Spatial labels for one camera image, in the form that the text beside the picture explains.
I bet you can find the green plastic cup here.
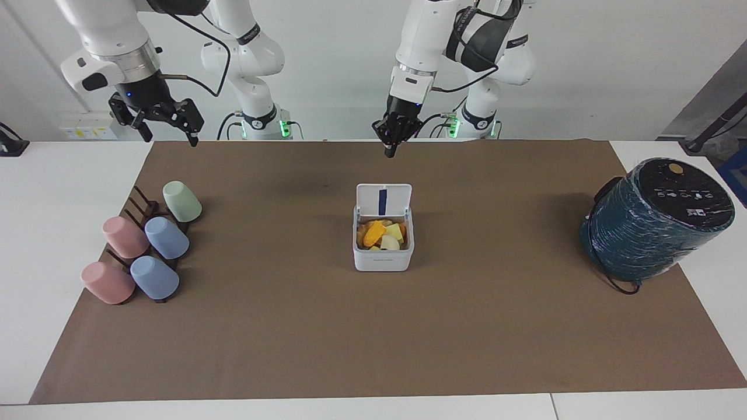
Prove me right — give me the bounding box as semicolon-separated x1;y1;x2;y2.
162;180;204;223

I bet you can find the orange peel piece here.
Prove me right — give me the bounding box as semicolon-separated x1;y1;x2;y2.
362;220;388;249

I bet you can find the small white trash can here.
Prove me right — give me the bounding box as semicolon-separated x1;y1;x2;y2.
352;183;416;272

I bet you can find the teal round appliance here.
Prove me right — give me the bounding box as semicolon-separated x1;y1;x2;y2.
579;157;736;284

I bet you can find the dark wooden cup rack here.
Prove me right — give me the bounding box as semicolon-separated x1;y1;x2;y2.
105;185;191;305

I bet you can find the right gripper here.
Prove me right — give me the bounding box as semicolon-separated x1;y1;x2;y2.
109;70;205;148

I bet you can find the blue plastic cup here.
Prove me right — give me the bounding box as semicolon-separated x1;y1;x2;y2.
144;216;191;260
129;255;180;301

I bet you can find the black stand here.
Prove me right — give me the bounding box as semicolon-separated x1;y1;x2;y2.
682;96;747;156
0;121;30;158

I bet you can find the pink plastic cup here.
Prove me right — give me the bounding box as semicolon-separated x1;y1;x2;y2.
102;216;151;260
81;261;137;305

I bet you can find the black appliance cable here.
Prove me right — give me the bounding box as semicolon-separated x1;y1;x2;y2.
586;176;643;296

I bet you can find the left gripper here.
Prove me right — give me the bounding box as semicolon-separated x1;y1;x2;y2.
372;96;423;159

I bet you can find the white wall socket box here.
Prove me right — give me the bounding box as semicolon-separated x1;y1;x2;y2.
58;113;118;141

